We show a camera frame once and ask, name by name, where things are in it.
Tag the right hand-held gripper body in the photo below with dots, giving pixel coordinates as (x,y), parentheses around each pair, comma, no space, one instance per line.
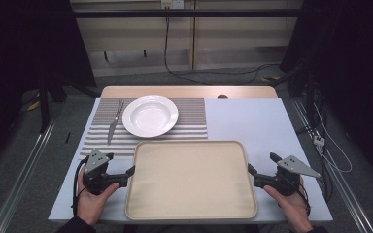
(291,165)

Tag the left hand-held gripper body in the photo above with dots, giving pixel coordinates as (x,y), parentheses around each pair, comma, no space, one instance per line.
(94,160)

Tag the person's right hand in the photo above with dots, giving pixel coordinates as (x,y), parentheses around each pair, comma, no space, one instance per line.
(289,207)

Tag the person's left hand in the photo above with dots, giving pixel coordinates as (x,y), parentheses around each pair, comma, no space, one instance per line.
(92,204)

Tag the silver fork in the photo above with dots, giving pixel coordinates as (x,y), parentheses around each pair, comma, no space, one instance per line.
(114,124)

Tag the small black stick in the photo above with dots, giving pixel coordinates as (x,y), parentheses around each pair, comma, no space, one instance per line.
(67,138)

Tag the pale blue table cover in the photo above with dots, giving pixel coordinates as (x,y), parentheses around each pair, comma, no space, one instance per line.
(252,129)

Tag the white plug adapter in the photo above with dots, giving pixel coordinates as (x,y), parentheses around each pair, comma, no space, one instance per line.
(318,140)

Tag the white deep plate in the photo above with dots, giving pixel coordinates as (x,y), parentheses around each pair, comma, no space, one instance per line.
(150,116)

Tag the beige rectangular tray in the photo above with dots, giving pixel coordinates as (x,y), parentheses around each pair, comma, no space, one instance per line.
(191,181)

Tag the black metal stand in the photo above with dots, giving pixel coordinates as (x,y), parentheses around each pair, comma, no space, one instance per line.
(44,100)

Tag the yellow floor tape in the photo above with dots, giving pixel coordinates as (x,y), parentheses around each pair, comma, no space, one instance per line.
(270,78)
(34,105)

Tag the dark round table grommet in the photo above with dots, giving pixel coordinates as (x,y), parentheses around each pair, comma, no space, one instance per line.
(222,96)

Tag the grey striped placemat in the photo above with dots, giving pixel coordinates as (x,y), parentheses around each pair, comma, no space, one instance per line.
(191,116)

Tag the black curtain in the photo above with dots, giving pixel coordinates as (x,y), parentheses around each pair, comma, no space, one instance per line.
(29,42)
(346,48)

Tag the black horizontal bar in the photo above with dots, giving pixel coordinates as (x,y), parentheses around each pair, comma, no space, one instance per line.
(187,13)

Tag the metal floor rail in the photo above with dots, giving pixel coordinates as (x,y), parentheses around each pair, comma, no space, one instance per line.
(16,184)
(343,194)

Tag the white wall socket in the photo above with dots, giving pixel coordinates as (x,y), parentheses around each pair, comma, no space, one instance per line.
(172,4)

